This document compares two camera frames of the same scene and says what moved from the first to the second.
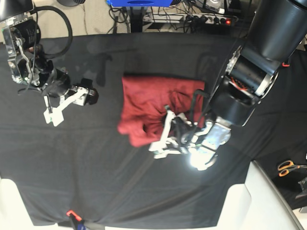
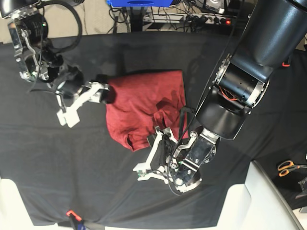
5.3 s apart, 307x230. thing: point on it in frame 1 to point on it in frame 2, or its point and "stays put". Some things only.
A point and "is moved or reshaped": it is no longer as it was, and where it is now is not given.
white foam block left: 13,214 stays put
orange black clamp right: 285,65 stays put
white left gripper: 77,96 to 69,115
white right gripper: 167,146 to 145,169
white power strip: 173,17 stays put
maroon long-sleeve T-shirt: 143,102 is moved or reshaped
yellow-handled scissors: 286,166 stays put
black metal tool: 303,185 stays put
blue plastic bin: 139,3 stays put
